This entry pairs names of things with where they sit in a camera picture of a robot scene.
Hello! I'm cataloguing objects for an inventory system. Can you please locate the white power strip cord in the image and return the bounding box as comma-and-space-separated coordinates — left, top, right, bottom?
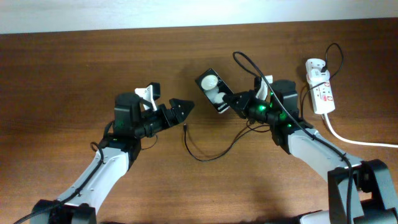
322, 113, 398, 149

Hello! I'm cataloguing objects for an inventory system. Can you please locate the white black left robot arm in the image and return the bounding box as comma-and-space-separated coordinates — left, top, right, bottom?
27, 93, 194, 223

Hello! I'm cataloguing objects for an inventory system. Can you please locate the black charging cable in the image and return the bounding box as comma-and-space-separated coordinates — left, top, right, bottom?
182, 42, 344, 162

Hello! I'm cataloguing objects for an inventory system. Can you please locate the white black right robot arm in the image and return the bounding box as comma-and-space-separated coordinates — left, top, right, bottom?
223, 80, 397, 223

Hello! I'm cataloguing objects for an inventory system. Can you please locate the white charger adapter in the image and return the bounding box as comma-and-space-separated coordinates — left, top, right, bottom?
307, 68, 330, 85

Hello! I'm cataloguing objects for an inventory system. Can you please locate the white power strip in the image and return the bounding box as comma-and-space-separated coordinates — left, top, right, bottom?
305, 58, 335, 114

